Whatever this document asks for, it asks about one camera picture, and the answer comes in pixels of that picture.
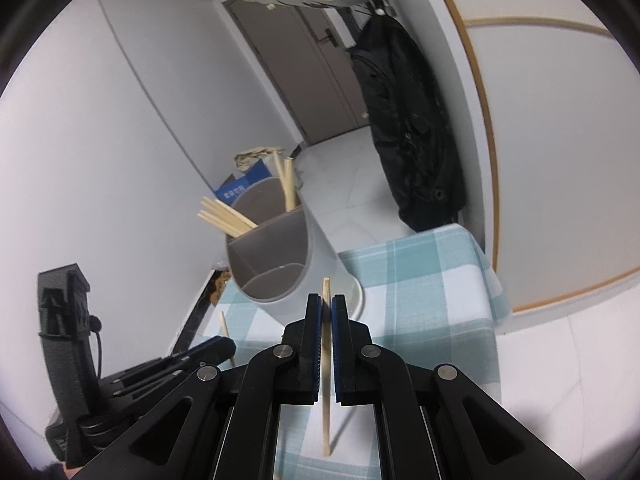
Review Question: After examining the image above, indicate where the black metal coat rack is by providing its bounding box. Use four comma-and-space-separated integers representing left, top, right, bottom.
357, 0, 396, 18

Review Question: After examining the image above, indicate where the white cylindrical utensil holder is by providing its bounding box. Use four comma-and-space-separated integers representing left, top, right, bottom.
226, 177, 366, 318

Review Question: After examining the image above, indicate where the teal checked tablecloth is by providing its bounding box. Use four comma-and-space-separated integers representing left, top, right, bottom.
200, 224, 511, 480

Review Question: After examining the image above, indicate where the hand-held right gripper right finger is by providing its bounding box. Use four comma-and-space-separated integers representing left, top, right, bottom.
330, 294, 586, 480

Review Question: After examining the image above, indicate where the blue cardboard box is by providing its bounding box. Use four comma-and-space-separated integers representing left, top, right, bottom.
214, 160, 273, 206

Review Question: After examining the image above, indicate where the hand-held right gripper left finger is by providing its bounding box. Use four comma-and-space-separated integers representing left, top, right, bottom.
75, 292, 323, 480

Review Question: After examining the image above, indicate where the beige cloth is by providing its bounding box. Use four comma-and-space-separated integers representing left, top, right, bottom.
234, 146, 283, 173

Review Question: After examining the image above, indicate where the black backpack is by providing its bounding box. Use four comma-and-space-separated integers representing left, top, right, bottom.
348, 12, 463, 233

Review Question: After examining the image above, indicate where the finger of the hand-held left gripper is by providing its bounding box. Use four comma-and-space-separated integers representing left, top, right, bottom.
107, 336, 237, 397

